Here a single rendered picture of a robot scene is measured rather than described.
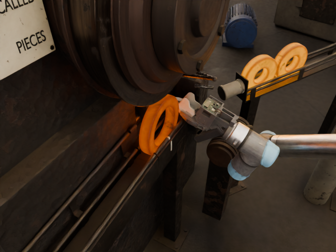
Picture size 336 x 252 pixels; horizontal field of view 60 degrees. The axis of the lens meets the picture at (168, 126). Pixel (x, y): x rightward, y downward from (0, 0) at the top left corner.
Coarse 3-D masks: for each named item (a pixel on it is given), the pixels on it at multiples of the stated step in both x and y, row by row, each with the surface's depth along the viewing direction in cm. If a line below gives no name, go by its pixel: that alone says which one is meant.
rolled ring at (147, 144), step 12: (168, 96) 81; (156, 108) 78; (168, 108) 88; (144, 120) 77; (156, 120) 78; (168, 120) 91; (144, 132) 78; (168, 132) 91; (144, 144) 80; (156, 144) 87
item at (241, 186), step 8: (248, 104) 122; (256, 104) 123; (240, 112) 129; (248, 112) 124; (328, 112) 166; (248, 120) 128; (328, 120) 167; (320, 128) 174; (328, 128) 169; (232, 184) 158; (240, 184) 161; (232, 192) 157
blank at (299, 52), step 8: (288, 48) 114; (296, 48) 114; (304, 48) 116; (280, 56) 115; (288, 56) 115; (296, 56) 119; (304, 56) 120; (280, 64) 116; (296, 64) 121; (280, 72) 119
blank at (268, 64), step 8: (256, 56) 111; (264, 56) 110; (248, 64) 111; (256, 64) 110; (264, 64) 112; (272, 64) 114; (248, 72) 110; (256, 72) 112; (264, 72) 117; (272, 72) 117; (256, 80) 118; (264, 80) 117
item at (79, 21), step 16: (80, 0) 44; (96, 0) 42; (80, 16) 45; (96, 16) 43; (80, 32) 47; (96, 32) 44; (80, 48) 50; (96, 48) 46; (112, 48) 49; (96, 64) 51; (112, 64) 50; (96, 80) 57; (112, 80) 52; (128, 96) 59; (144, 96) 65; (160, 96) 72
